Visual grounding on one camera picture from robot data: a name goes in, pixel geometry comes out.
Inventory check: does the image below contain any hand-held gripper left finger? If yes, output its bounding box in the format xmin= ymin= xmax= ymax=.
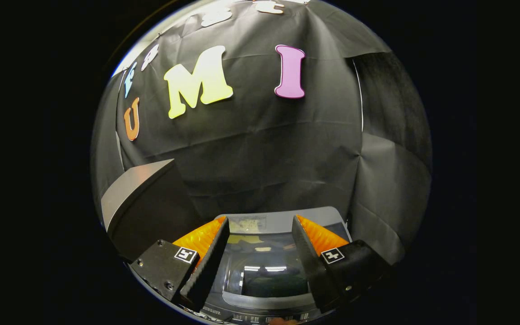
xmin=130 ymin=216 xmax=231 ymax=313

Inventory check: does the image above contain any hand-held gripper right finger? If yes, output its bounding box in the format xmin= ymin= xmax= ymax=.
xmin=291 ymin=215 xmax=395 ymax=314

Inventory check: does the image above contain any black backdrop cloth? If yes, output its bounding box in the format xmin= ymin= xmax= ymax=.
xmin=91 ymin=0 xmax=432 ymax=267

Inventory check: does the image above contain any dark washing machine lid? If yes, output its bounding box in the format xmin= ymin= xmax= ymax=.
xmin=210 ymin=207 xmax=352 ymax=311

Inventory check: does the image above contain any grey washing machine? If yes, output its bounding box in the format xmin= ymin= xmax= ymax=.
xmin=197 ymin=207 xmax=353 ymax=325

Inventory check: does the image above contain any grey cabinet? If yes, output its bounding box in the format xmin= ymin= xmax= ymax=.
xmin=101 ymin=159 xmax=207 ymax=263

